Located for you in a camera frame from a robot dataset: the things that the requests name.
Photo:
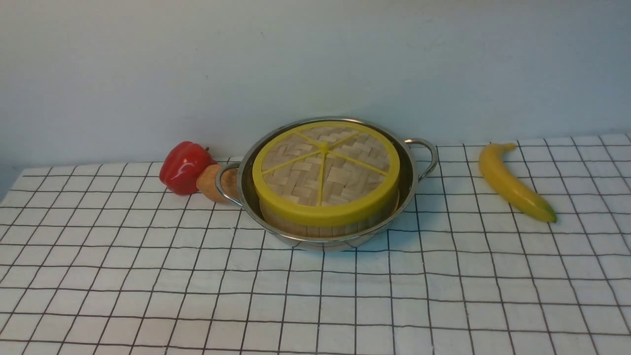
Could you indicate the stainless steel pot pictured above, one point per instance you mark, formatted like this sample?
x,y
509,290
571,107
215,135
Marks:
x,y
418,159

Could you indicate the white checkered tablecloth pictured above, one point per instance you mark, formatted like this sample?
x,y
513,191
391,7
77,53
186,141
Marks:
x,y
101,260

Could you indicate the red bell pepper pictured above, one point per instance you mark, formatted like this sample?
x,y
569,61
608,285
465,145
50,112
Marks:
x,y
182,167

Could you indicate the yellow woven bamboo steamer lid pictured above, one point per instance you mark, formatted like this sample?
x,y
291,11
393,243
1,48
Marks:
x,y
330,174

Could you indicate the yellow rimmed bamboo steamer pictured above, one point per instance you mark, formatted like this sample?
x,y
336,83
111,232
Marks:
x,y
319,231

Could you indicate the yellow banana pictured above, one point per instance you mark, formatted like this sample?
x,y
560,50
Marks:
x,y
509,187

